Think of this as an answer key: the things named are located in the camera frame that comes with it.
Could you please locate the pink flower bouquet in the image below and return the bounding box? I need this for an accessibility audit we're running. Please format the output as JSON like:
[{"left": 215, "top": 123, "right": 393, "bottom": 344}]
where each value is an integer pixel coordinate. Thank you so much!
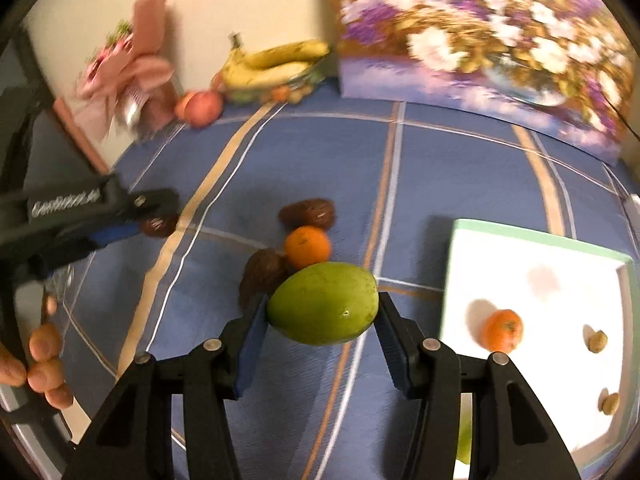
[{"left": 75, "top": 0, "right": 181, "bottom": 143}]

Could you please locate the green jujube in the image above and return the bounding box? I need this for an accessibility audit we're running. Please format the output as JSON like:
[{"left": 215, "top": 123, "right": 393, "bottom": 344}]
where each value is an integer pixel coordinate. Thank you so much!
[
  {"left": 456, "top": 412, "right": 473, "bottom": 465},
  {"left": 265, "top": 261, "right": 380, "bottom": 346}
]

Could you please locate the person's left hand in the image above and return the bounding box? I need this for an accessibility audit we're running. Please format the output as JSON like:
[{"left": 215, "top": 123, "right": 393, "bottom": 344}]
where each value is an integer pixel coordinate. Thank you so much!
[{"left": 0, "top": 295, "right": 76, "bottom": 411}]

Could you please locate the dark wrinkled round avocado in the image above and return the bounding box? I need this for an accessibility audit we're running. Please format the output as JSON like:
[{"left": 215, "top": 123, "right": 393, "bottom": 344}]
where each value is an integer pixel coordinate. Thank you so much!
[{"left": 139, "top": 214, "right": 180, "bottom": 238}]

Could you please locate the blue plaid tablecloth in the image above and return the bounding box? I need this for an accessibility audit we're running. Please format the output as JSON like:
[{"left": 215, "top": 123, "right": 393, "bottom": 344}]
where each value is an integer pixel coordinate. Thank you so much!
[{"left": 50, "top": 77, "right": 640, "bottom": 480}]

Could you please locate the dark wrinkled slim avocado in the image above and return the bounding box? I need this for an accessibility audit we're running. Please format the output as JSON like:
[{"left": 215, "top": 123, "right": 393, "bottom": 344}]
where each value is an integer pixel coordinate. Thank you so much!
[{"left": 277, "top": 198, "right": 337, "bottom": 231}]

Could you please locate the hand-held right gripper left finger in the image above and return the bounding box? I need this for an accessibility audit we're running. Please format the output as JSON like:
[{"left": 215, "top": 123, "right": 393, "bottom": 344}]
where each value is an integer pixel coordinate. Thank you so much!
[{"left": 75, "top": 295, "right": 271, "bottom": 480}]

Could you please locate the orange peach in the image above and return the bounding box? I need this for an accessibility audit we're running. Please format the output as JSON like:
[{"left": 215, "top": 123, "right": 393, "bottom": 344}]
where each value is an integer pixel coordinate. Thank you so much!
[{"left": 175, "top": 92, "right": 198, "bottom": 121}]

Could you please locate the floral painting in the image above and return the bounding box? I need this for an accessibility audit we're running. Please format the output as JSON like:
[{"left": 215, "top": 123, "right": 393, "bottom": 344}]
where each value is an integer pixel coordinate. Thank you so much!
[{"left": 322, "top": 0, "right": 636, "bottom": 165}]

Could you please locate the brown wooden board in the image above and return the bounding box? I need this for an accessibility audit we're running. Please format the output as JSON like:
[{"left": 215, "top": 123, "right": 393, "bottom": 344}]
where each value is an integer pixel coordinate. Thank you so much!
[{"left": 52, "top": 97, "right": 111, "bottom": 176}]

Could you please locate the clear glass container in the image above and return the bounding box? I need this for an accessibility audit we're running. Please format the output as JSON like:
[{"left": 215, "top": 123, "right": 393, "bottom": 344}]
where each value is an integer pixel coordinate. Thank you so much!
[{"left": 222, "top": 57, "right": 328, "bottom": 106}]

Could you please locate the red apple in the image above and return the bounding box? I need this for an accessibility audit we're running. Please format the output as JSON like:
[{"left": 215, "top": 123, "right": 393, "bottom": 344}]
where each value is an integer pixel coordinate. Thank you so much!
[{"left": 187, "top": 91, "right": 224, "bottom": 128}]

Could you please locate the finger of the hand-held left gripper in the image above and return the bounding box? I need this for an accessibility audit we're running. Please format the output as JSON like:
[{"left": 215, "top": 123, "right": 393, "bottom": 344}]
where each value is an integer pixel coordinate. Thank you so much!
[
  {"left": 125, "top": 187, "right": 181, "bottom": 221},
  {"left": 85, "top": 222, "right": 146, "bottom": 252}
]

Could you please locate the yellow banana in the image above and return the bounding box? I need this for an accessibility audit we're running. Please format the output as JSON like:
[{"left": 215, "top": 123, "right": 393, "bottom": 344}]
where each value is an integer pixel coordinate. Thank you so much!
[
  {"left": 235, "top": 39, "right": 331, "bottom": 70},
  {"left": 220, "top": 35, "right": 313, "bottom": 88}
]

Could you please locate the white tray with green rim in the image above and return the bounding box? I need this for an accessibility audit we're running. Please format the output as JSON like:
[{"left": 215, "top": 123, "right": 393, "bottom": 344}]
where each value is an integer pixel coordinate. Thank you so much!
[{"left": 439, "top": 218, "right": 636, "bottom": 471}]

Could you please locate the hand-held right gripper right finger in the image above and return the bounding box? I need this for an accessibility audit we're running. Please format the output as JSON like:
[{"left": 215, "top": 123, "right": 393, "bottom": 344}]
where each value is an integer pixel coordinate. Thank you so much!
[{"left": 375, "top": 292, "right": 583, "bottom": 480}]

